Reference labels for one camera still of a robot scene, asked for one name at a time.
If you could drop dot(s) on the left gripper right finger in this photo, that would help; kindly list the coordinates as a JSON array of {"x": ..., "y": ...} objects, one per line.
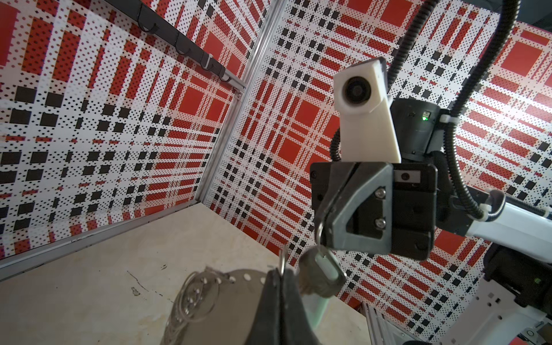
[{"x": 294, "y": 325}]

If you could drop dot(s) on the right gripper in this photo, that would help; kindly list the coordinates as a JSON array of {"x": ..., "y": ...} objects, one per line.
[{"x": 376, "y": 207}]

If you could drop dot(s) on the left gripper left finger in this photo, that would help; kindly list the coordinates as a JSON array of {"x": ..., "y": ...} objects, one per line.
[{"x": 266, "y": 324}]

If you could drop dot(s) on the mint green key tag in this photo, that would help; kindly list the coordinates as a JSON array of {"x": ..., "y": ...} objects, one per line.
[{"x": 315, "y": 307}]

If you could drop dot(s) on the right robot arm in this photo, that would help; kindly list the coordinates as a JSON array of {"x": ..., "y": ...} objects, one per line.
[{"x": 514, "y": 296}]

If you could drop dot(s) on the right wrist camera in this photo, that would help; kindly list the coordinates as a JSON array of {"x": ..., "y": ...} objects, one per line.
[{"x": 367, "y": 131}]

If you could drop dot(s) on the black wall hook rail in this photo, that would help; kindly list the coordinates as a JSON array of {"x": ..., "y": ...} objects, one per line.
[{"x": 153, "y": 24}]

